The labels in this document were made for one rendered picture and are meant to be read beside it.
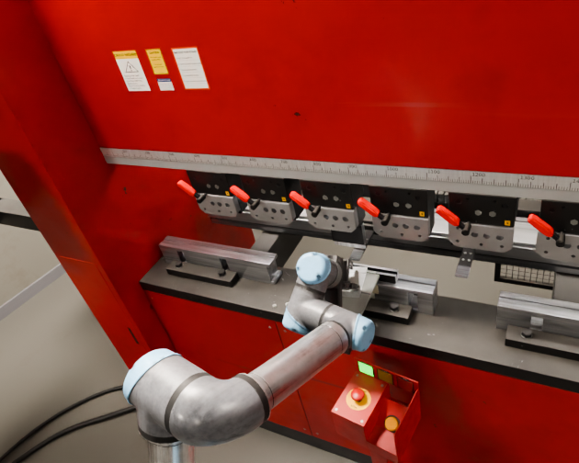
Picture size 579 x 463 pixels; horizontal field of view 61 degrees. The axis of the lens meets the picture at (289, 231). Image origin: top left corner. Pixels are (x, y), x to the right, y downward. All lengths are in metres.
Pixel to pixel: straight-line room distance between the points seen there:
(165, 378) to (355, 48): 0.76
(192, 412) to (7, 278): 3.05
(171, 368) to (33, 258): 2.99
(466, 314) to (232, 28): 1.03
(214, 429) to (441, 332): 0.85
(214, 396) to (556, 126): 0.82
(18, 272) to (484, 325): 3.08
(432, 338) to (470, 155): 0.58
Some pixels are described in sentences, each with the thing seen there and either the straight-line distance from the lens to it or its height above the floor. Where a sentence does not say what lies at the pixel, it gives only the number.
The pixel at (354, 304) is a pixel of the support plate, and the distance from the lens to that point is 1.44.
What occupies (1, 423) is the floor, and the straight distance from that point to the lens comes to 3.20.
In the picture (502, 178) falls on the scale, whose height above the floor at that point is 1.39.
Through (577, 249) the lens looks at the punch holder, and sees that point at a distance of 1.29.
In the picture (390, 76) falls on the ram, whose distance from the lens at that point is 1.13.
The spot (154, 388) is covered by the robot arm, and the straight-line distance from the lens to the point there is 0.91.
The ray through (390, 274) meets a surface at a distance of 1.52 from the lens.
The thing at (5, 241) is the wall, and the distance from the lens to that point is 3.72.
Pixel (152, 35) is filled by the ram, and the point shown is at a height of 1.75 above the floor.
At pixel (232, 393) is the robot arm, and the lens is 0.87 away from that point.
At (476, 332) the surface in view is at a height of 0.87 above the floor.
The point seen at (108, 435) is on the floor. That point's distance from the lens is 2.77.
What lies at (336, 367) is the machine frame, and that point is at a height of 0.66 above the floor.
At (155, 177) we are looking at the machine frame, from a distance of 2.00.
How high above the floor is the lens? 2.04
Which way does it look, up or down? 36 degrees down
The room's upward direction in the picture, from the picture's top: 15 degrees counter-clockwise
